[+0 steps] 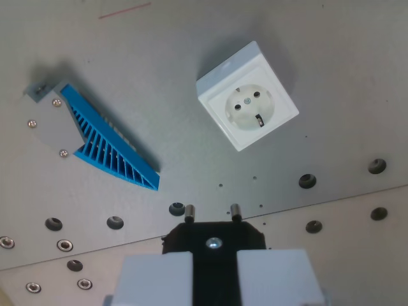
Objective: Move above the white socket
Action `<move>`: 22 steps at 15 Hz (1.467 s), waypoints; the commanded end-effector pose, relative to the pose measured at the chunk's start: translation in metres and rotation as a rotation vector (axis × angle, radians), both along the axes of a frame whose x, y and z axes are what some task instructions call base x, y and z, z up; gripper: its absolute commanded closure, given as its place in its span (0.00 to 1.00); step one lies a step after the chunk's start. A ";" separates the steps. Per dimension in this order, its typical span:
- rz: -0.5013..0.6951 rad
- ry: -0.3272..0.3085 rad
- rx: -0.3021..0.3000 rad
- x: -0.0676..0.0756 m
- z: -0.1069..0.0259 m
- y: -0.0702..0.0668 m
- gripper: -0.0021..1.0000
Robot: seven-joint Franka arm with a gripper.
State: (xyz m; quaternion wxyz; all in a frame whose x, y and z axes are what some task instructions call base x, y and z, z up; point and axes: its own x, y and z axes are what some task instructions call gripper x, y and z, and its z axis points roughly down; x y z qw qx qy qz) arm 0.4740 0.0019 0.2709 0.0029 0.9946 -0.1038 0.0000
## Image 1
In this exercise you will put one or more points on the white wall socket box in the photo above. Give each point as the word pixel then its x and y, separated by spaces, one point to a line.
pixel 245 95

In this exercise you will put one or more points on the blue ribbed plastic wedge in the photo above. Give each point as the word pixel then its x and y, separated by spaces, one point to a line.
pixel 105 150

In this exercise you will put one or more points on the grey plastic mounting bracket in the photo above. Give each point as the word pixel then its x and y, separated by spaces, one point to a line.
pixel 52 124

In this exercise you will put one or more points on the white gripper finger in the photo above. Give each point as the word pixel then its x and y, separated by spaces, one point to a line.
pixel 153 280
pixel 274 277

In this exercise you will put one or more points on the silver bracket screw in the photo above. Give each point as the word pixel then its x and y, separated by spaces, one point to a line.
pixel 56 102
pixel 32 123
pixel 63 153

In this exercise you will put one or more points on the black plug with metal pins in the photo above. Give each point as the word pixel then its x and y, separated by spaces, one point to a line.
pixel 215 264

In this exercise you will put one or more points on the silver hex table bolt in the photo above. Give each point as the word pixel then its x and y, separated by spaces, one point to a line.
pixel 33 287
pixel 84 283
pixel 64 245
pixel 6 242

